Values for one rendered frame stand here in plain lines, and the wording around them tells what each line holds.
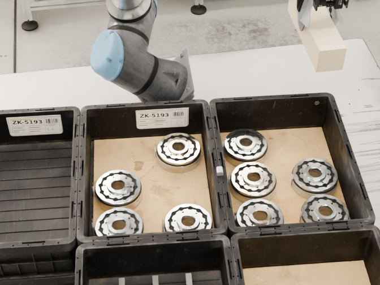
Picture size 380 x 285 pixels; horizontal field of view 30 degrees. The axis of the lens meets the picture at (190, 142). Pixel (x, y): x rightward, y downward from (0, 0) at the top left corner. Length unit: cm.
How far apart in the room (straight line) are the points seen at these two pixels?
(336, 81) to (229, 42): 133
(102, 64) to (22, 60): 159
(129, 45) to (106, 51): 6
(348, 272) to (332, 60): 46
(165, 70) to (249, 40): 159
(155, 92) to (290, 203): 48
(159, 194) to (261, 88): 60
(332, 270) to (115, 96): 86
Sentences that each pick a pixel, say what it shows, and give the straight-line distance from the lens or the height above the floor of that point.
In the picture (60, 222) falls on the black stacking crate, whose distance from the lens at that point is 158.
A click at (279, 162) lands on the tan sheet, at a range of 168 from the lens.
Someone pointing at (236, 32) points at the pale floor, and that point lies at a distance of 346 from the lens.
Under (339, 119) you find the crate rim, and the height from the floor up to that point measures 93.
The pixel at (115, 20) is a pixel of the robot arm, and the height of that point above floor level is 98.
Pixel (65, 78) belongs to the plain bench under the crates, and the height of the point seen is 70.
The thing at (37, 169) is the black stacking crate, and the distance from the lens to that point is 169.
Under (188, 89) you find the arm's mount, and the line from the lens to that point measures 183.
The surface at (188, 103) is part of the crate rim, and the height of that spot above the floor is 93.
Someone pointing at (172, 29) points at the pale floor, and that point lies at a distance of 347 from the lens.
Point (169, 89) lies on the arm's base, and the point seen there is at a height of 84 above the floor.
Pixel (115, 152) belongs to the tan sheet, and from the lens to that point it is 170.
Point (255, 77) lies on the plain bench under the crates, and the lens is 211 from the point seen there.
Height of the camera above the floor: 205
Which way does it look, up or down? 45 degrees down
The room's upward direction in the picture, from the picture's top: straight up
